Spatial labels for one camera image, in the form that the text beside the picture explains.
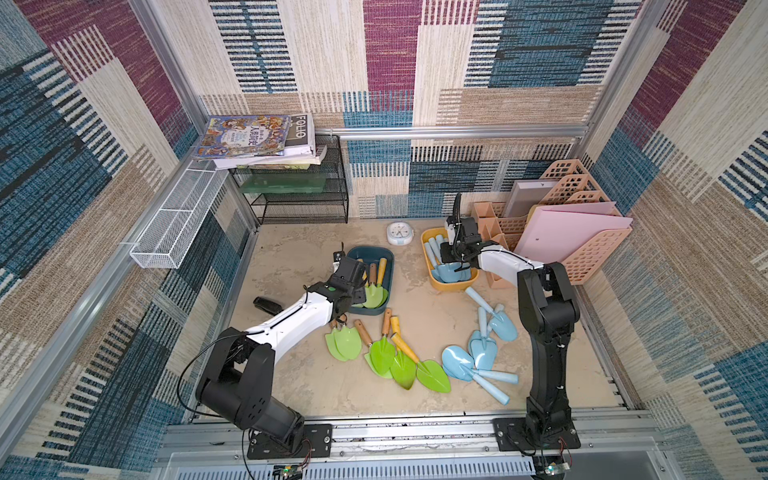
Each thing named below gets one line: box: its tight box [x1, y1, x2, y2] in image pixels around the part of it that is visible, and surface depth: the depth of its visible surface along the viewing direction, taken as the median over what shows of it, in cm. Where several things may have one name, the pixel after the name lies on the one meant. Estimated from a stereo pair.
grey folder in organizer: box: [504, 179, 559, 218], surface depth 105 cm
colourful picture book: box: [194, 115, 292, 159], surface depth 83 cm
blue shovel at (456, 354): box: [441, 345, 519, 384], surface depth 86 cm
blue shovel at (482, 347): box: [468, 306, 497, 371], surface depth 88 cm
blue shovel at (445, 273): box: [432, 262, 471, 283], surface depth 101 cm
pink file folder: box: [515, 202, 634, 265], surface depth 89 cm
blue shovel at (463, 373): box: [450, 363, 511, 405], surface depth 84 cm
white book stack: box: [213, 113, 327, 169], surface depth 83 cm
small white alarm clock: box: [386, 221, 414, 246], surface depth 117 cm
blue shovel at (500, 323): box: [465, 286, 518, 342], surface depth 94 cm
